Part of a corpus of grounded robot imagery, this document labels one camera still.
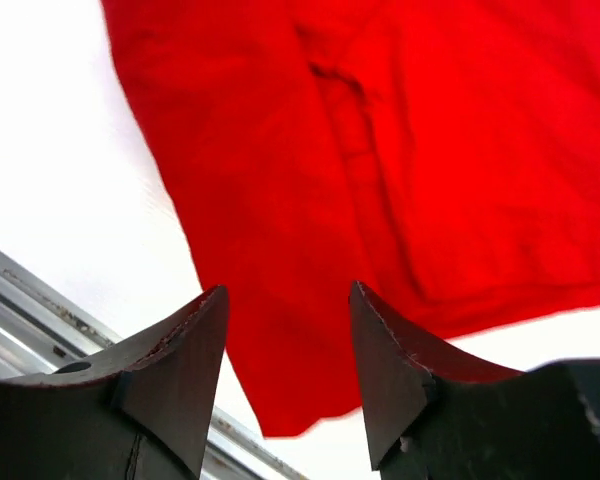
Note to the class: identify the aluminium mounting rail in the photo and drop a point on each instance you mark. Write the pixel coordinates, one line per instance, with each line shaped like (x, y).
(41, 332)

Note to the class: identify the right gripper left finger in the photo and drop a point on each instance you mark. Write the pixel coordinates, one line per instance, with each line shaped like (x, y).
(140, 409)

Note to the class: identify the red t-shirt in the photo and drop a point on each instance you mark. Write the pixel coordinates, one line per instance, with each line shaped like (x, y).
(445, 153)

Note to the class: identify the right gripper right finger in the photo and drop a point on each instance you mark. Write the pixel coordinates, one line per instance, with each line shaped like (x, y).
(433, 411)

